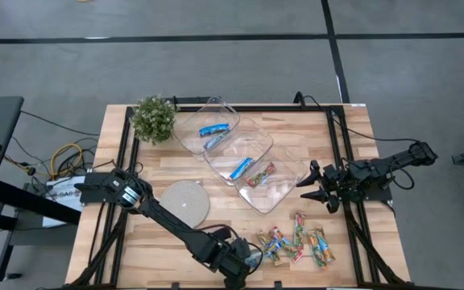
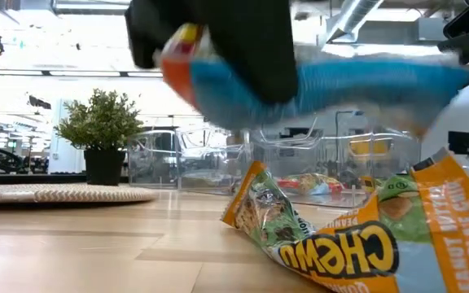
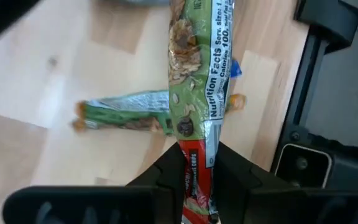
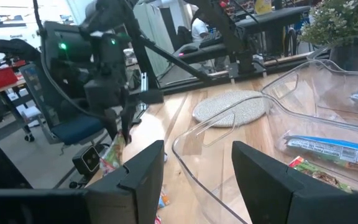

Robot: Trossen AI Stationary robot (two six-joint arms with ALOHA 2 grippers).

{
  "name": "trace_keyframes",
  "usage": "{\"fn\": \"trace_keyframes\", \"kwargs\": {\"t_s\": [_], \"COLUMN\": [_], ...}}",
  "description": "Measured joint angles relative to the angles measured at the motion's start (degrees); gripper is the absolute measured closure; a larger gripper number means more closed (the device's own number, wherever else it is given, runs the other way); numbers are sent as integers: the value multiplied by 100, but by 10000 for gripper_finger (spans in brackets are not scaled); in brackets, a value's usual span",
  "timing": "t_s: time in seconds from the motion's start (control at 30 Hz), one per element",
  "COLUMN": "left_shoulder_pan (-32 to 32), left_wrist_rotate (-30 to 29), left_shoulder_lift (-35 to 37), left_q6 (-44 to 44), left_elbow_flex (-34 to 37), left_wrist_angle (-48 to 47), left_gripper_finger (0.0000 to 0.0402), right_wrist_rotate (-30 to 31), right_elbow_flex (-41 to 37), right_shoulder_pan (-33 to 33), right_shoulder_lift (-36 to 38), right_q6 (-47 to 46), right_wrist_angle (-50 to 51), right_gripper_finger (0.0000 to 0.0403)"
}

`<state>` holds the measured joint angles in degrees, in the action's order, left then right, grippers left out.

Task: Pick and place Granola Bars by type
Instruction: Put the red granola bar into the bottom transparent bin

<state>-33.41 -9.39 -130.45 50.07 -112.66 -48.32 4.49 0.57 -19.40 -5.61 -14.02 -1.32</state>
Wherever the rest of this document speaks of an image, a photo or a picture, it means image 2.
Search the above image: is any blue wrapper Chewy granola bar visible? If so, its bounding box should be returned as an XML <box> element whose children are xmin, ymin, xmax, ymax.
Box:
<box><xmin>159</xmin><ymin>22</ymin><xmax>469</xmax><ymax>138</ymax></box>

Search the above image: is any red wrapper Chewy granola bar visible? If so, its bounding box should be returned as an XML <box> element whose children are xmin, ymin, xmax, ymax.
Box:
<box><xmin>277</xmin><ymin>172</ymin><xmax>344</xmax><ymax>197</ymax></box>

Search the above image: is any small black box device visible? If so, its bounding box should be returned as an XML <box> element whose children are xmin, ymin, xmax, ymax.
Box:
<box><xmin>447</xmin><ymin>130</ymin><xmax>469</xmax><ymax>156</ymax></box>

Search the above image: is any green potted plant black pot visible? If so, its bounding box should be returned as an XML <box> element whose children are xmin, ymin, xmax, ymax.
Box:
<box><xmin>53</xmin><ymin>88</ymin><xmax>145</xmax><ymax>187</ymax></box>

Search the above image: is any clear plastic bin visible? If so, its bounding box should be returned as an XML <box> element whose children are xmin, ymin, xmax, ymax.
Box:
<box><xmin>242</xmin><ymin>121</ymin><xmax>423</xmax><ymax>209</ymax></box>
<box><xmin>175</xmin><ymin>125</ymin><xmax>260</xmax><ymax>195</ymax></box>
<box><xmin>127</xmin><ymin>128</ymin><xmax>186</xmax><ymax>190</ymax></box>

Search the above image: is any round woven beige placemat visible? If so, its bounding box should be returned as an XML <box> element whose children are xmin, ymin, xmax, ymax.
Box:
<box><xmin>0</xmin><ymin>182</ymin><xmax>157</xmax><ymax>204</ymax></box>

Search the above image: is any silver ceiling duct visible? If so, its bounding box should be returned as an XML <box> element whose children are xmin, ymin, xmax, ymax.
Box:
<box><xmin>326</xmin><ymin>0</ymin><xmax>386</xmax><ymax>44</ymax></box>

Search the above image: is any black aluminium rig frame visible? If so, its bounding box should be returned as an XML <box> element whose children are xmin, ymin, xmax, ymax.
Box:
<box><xmin>0</xmin><ymin>172</ymin><xmax>130</xmax><ymax>186</ymax></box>

